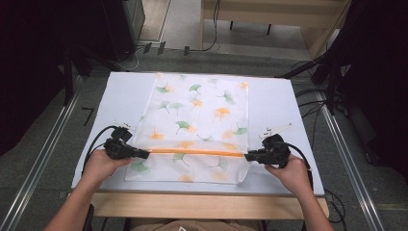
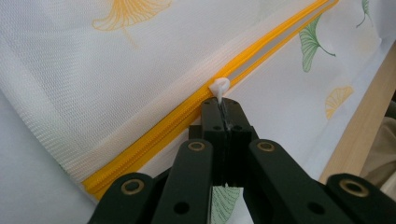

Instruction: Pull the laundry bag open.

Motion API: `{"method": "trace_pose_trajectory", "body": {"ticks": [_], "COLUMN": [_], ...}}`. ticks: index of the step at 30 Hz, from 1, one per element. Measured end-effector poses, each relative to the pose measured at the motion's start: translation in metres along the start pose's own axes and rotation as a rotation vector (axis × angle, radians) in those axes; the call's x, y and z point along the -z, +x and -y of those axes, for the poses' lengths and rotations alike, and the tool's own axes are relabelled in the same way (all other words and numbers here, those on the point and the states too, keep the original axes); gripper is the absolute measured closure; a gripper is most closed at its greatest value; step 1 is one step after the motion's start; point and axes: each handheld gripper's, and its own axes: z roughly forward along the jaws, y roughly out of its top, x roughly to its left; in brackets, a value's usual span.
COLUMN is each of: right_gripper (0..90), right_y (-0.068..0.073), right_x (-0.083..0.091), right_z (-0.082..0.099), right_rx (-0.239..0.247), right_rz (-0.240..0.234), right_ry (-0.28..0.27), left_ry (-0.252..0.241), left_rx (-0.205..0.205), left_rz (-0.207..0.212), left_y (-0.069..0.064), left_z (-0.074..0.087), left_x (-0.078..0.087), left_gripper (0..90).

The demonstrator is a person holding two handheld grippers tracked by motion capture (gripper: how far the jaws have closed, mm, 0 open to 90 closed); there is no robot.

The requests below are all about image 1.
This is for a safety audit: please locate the white table mat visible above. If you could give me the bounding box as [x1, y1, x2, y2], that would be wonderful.
[70, 70, 325, 196]

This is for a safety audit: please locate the left hand-held gripper black cable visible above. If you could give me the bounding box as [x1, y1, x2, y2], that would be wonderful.
[81, 124, 118, 176]

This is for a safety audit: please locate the black floor cable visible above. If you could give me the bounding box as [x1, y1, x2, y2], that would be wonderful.
[296, 99, 327, 110]
[290, 59, 319, 74]

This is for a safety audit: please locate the light wooden bench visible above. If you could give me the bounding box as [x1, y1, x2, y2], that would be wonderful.
[200, 0, 352, 61]

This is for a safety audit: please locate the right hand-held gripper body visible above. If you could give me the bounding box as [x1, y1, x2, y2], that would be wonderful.
[254, 122, 293, 169]

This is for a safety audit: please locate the black hanging cable with plug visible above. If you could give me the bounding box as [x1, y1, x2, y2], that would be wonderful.
[184, 0, 222, 56]

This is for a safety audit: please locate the person's left hand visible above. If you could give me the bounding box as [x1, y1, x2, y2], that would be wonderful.
[81, 148, 133, 187]

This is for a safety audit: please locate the person's right hand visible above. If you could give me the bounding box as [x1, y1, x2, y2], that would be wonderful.
[264, 153, 312, 195]

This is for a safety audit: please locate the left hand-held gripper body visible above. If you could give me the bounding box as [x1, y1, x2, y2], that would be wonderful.
[103, 119, 140, 161]

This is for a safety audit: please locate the black metal stand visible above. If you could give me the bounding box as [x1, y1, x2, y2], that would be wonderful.
[275, 47, 344, 116]
[62, 47, 86, 107]

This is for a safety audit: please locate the light wooden table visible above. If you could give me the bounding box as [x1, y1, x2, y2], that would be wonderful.
[90, 192, 331, 221]

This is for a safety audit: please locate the leaf print white pillowcase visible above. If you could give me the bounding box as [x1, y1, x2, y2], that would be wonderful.
[124, 72, 251, 186]

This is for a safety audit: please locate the black curtain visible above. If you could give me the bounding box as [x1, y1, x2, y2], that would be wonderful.
[0, 0, 112, 157]
[333, 0, 408, 177]

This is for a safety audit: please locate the aluminium floor rail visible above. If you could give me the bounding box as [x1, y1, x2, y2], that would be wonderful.
[316, 90, 386, 231]
[0, 90, 81, 231]

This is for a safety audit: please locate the white floor cable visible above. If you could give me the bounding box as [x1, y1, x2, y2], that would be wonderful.
[115, 47, 142, 71]

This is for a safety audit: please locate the dark cabinet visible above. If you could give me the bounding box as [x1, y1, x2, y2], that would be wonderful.
[105, 0, 146, 64]

